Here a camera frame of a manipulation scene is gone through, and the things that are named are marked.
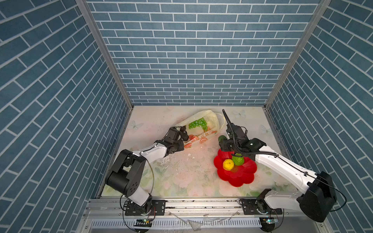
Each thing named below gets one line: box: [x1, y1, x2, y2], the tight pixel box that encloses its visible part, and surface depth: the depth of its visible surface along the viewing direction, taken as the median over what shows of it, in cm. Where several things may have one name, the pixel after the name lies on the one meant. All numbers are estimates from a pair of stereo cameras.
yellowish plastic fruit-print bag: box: [175, 110, 226, 149], surface depth 102 cm
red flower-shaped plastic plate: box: [213, 149, 258, 187], surface depth 86 cm
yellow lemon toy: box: [222, 158, 235, 171], surface depth 86 cm
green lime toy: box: [231, 152, 245, 166], surface depth 87 cm
